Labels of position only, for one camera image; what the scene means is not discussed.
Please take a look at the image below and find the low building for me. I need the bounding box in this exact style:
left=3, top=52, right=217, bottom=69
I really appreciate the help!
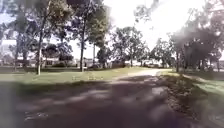
left=0, top=54, right=81, bottom=69

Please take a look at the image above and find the grass lawn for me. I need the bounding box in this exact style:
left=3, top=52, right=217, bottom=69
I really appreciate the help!
left=0, top=65, right=151, bottom=85

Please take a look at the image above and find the group of trees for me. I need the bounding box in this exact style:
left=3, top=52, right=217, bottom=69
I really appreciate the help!
left=168, top=0, right=224, bottom=74

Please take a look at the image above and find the grey asphalt path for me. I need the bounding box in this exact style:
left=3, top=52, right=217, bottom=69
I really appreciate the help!
left=0, top=68, right=224, bottom=128

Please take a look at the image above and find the grass verge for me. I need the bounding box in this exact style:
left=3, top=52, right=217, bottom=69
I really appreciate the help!
left=156, top=68, right=224, bottom=128

